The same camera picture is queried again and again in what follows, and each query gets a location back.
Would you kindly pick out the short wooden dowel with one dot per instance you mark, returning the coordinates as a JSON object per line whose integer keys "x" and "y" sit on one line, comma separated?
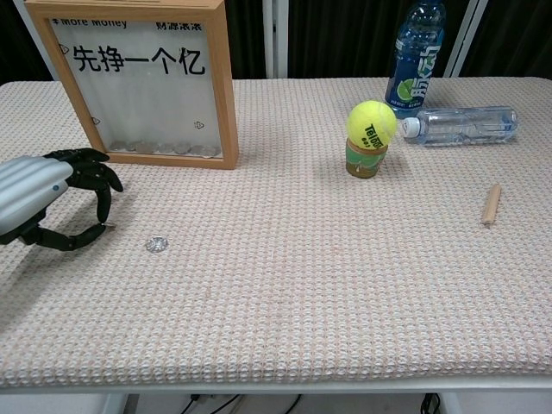
{"x": 491, "y": 206}

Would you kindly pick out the yellow tennis ball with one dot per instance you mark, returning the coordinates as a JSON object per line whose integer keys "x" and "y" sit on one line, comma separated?
{"x": 371, "y": 123}

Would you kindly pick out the white partition frame post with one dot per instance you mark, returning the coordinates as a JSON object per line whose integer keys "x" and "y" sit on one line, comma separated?
{"x": 276, "y": 39}
{"x": 463, "y": 43}
{"x": 41, "y": 56}

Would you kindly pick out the small green wooden cup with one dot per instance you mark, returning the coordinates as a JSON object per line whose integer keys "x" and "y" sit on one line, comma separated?
{"x": 364, "y": 164}

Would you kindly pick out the black pleated curtain panel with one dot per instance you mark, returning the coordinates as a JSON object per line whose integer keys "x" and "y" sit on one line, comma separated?
{"x": 248, "y": 39}
{"x": 345, "y": 39}
{"x": 13, "y": 43}
{"x": 517, "y": 39}

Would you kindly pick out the wooden coin box frame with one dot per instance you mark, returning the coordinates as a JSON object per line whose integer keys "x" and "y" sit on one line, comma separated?
{"x": 224, "y": 86}

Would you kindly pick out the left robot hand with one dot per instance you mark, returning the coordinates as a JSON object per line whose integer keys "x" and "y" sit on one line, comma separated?
{"x": 30, "y": 190}

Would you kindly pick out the silver coin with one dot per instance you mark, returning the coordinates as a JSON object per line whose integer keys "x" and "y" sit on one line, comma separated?
{"x": 156, "y": 244}

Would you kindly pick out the clear plastic water bottle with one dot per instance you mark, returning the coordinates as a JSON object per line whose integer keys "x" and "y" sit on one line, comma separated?
{"x": 466, "y": 126}

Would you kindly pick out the blue sports drink bottle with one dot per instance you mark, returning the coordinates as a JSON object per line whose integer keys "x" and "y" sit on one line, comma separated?
{"x": 412, "y": 64}

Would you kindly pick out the beige woven tablecloth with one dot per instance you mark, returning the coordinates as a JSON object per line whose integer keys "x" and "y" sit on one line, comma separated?
{"x": 302, "y": 280}

